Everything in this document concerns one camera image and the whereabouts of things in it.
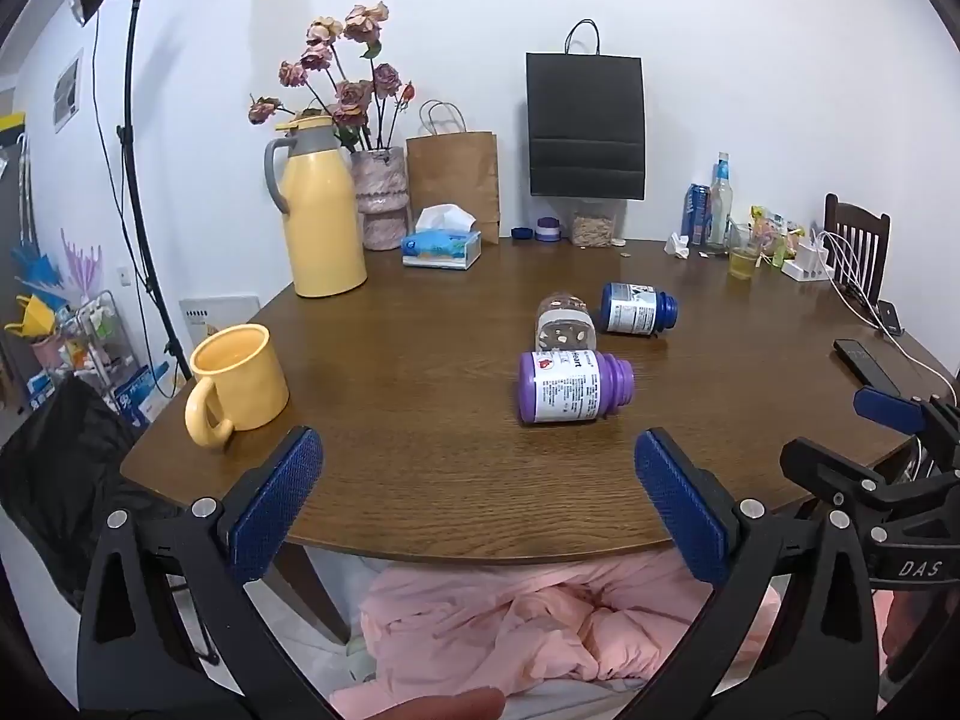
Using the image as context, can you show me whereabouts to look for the yellow mug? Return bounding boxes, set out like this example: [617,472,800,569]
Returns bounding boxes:
[184,323,290,451]

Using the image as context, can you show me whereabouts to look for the purple pill bottle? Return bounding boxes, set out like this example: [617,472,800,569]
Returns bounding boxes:
[517,349,636,426]

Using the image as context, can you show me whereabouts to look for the blue tissue box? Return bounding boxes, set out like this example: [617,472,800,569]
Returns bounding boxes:
[400,204,482,270]

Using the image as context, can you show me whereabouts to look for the clear glass bottle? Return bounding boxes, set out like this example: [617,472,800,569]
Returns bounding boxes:
[708,151,734,252]

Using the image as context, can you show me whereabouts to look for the person's left hand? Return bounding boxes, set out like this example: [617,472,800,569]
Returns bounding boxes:
[330,686,508,720]

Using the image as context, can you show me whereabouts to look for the blue face mask boxes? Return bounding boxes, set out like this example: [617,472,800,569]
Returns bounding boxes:
[112,364,175,430]

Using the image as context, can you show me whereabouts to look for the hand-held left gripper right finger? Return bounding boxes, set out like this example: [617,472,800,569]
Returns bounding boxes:
[634,427,890,720]

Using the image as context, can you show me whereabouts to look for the colourful snack packets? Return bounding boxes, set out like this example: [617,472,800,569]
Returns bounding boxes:
[750,206,803,269]

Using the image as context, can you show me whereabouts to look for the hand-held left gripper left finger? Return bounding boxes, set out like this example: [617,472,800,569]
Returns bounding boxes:
[75,426,338,720]

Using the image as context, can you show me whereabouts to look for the black light stand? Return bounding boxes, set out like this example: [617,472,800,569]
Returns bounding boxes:
[94,0,196,383]

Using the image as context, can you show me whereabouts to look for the white charging cables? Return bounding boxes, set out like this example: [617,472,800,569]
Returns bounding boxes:
[820,231,960,391]

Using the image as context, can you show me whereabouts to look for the dark wooden chair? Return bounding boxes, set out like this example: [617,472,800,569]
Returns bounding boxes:
[823,193,892,308]

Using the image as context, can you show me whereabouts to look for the wire storage rack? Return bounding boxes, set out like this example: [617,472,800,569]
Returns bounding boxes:
[58,289,175,430]

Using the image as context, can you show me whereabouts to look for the blue and purple hangers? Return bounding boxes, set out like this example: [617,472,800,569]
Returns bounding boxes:
[11,229,104,310]

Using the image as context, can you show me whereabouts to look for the pink fluffy vase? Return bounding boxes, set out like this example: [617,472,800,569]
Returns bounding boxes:
[349,148,411,251]

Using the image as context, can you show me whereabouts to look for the dried roses bouquet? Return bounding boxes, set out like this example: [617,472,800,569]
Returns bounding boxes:
[248,2,416,155]

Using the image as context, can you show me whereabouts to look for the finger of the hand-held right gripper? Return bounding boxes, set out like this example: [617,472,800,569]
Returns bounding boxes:
[780,439,910,512]
[853,388,960,466]

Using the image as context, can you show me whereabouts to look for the black cloth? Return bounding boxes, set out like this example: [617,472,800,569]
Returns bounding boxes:
[0,375,192,616]

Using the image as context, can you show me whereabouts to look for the yellow thermos jug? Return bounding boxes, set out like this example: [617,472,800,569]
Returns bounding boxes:
[264,116,368,298]

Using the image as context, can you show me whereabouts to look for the white wall appliance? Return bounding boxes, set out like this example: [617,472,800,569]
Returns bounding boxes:
[180,295,260,350]

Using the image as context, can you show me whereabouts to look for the white power strip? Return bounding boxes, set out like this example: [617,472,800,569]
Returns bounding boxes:
[782,240,836,283]

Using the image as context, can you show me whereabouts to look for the black paper bag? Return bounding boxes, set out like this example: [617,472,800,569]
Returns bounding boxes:
[525,19,647,202]

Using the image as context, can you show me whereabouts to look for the blue pill bottle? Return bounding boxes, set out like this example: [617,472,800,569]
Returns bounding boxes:
[600,283,680,336]

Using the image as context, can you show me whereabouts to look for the clear jar of oats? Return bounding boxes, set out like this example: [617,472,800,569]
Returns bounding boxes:
[571,199,618,248]

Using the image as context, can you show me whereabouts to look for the white wall panel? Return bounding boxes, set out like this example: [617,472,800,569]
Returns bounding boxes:
[54,49,83,134]

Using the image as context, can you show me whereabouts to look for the glass of yellow drink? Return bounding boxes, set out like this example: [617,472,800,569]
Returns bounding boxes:
[728,223,762,279]

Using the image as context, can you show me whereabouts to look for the pink blanket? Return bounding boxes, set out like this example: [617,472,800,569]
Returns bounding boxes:
[330,551,788,720]

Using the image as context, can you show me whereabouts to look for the black remote control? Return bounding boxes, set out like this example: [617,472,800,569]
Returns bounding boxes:
[833,339,901,396]

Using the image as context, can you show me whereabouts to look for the brown paper bag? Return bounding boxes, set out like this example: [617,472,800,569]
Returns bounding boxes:
[406,100,501,245]

